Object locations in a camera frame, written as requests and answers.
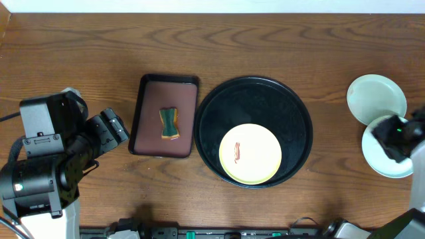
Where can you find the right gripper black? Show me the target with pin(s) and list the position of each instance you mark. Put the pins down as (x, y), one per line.
(383, 133)

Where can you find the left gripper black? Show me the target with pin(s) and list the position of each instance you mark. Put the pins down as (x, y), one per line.
(111, 125)

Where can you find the light green plate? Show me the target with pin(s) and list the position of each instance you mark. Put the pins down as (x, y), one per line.
(378, 160)
(372, 96)

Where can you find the light green plate top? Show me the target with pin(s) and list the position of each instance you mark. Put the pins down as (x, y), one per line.
(372, 96)

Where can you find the green orange sponge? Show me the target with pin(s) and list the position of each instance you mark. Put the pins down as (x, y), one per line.
(168, 119)

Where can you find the yellow plate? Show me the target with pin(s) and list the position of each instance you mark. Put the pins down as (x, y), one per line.
(250, 154)

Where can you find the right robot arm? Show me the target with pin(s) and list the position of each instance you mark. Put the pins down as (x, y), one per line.
(408, 225)

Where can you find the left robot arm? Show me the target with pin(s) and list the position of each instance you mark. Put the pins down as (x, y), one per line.
(61, 145)

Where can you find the rectangular black brown tray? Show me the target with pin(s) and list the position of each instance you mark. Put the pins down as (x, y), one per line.
(156, 92)

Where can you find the round black tray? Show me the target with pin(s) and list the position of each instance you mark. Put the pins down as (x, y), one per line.
(258, 100)

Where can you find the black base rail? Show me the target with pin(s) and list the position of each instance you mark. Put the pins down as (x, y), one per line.
(197, 233)

